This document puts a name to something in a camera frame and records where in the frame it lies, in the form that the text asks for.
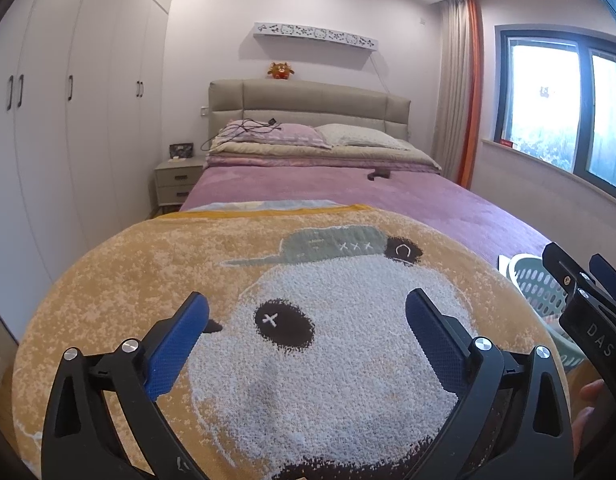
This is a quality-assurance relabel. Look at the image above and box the tan panda printed blanket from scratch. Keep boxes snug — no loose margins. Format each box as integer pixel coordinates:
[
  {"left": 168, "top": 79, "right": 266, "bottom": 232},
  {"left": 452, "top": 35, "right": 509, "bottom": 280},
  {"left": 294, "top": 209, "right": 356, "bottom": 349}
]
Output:
[{"left": 10, "top": 204, "right": 571, "bottom": 480}]

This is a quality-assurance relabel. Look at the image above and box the black charger cable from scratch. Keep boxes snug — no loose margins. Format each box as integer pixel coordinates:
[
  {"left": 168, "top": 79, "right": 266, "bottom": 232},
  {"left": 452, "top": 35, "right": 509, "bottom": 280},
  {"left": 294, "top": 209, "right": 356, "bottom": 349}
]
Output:
[{"left": 202, "top": 118, "right": 283, "bottom": 152}]

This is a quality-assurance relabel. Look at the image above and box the beige nightstand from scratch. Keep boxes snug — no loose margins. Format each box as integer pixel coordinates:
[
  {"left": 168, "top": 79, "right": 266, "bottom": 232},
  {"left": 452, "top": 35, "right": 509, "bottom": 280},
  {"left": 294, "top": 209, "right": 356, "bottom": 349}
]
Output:
[{"left": 154, "top": 157, "right": 209, "bottom": 211}]

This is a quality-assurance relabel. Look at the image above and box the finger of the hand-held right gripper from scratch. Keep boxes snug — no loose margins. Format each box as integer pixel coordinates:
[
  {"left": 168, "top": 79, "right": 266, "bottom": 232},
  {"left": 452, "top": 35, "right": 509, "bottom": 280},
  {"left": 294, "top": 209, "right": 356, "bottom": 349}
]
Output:
[
  {"left": 588, "top": 254, "right": 616, "bottom": 320},
  {"left": 542, "top": 241, "right": 616, "bottom": 377}
]

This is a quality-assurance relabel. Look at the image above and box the orange curtain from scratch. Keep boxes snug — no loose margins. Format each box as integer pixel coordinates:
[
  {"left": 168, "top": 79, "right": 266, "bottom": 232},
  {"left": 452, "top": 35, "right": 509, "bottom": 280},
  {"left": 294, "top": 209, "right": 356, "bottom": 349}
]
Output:
[{"left": 458, "top": 0, "right": 484, "bottom": 190}]

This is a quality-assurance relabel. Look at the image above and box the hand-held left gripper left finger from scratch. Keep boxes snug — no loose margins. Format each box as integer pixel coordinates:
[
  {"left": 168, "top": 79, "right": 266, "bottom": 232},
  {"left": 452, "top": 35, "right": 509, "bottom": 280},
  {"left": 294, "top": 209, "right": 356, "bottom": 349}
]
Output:
[{"left": 40, "top": 291, "right": 211, "bottom": 480}]

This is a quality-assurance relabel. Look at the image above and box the dark framed window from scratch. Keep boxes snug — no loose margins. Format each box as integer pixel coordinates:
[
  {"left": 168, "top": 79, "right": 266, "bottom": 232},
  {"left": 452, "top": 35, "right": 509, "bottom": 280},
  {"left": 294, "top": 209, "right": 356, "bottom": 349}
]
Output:
[{"left": 494, "top": 24, "right": 616, "bottom": 201}]

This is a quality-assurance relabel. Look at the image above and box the beige curtain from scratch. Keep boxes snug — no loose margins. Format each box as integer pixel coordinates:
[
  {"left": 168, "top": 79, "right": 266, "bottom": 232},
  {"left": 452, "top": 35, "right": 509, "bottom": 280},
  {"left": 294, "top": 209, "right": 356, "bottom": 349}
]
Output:
[{"left": 430, "top": 0, "right": 476, "bottom": 186}]

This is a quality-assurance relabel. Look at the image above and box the person's right hand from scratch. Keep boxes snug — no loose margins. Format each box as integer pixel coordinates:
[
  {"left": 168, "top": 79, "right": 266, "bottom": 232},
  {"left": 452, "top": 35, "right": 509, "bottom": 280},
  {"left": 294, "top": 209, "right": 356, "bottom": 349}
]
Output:
[{"left": 570, "top": 379, "right": 609, "bottom": 466}]

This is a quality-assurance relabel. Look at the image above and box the cream floral pillow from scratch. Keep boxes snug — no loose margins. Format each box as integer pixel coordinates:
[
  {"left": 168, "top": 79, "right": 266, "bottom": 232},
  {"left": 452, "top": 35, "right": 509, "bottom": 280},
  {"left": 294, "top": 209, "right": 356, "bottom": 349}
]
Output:
[{"left": 315, "top": 124, "right": 413, "bottom": 151}]

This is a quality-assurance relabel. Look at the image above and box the purple bedspread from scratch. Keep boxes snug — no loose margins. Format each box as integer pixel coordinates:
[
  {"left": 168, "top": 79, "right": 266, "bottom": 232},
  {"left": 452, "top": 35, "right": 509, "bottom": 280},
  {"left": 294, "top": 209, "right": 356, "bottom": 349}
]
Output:
[{"left": 180, "top": 165, "right": 551, "bottom": 271}]

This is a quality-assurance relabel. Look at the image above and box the folded beige pink quilt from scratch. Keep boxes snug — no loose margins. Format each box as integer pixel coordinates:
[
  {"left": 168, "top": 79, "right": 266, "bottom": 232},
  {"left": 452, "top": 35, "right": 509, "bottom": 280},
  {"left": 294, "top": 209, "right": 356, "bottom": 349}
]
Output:
[{"left": 206, "top": 142, "right": 443, "bottom": 175}]

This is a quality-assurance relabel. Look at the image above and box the white wardrobe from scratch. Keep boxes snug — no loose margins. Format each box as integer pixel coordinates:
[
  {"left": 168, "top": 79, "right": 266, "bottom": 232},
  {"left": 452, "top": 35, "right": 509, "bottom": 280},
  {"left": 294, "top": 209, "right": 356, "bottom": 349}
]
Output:
[{"left": 0, "top": 0, "right": 181, "bottom": 321}]

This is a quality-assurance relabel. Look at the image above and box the beige padded headboard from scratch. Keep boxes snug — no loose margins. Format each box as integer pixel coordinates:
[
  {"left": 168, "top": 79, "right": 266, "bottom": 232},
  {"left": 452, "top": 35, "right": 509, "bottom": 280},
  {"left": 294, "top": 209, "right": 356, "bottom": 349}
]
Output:
[{"left": 208, "top": 79, "right": 411, "bottom": 143}]

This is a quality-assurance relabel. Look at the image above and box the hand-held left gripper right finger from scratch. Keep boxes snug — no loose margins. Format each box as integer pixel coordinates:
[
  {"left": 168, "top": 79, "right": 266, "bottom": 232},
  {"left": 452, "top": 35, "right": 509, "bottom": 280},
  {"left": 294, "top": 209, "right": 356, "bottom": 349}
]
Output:
[{"left": 404, "top": 288, "right": 575, "bottom": 480}]

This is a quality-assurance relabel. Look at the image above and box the pastel striped cloth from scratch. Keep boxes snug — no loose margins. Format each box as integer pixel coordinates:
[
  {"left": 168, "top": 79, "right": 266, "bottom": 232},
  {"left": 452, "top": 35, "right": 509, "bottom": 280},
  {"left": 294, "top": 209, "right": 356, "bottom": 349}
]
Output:
[{"left": 185, "top": 199, "right": 349, "bottom": 213}]

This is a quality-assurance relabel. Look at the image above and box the light green plastic basket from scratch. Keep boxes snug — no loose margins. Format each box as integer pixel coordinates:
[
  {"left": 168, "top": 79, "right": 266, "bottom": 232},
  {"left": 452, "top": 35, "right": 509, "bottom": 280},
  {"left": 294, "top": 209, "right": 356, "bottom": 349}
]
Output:
[{"left": 508, "top": 254, "right": 584, "bottom": 373}]

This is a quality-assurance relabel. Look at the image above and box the purple pillow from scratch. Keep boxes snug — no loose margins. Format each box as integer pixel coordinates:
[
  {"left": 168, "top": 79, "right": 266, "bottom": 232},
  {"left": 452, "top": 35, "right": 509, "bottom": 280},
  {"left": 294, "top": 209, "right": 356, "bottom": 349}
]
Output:
[{"left": 218, "top": 121, "right": 333, "bottom": 150}]

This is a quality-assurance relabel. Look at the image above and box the white carved wall shelf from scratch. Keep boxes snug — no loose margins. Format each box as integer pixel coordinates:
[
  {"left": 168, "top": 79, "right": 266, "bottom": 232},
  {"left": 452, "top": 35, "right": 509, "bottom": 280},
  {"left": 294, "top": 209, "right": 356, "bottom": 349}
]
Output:
[{"left": 253, "top": 22, "right": 379, "bottom": 53}]

